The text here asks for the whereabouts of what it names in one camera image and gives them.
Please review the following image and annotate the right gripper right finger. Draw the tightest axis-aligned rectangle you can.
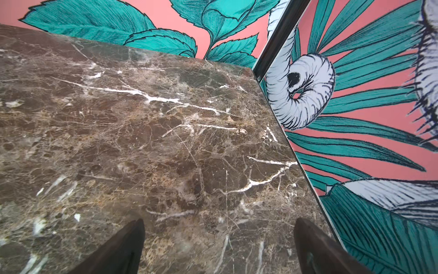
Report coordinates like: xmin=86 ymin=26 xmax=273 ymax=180
xmin=294 ymin=218 xmax=371 ymax=274

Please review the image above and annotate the right black frame post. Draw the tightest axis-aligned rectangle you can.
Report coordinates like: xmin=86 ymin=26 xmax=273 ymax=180
xmin=252 ymin=0 xmax=310 ymax=83

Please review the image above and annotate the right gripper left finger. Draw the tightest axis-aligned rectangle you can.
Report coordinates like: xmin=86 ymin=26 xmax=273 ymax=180
xmin=69 ymin=219 xmax=145 ymax=274

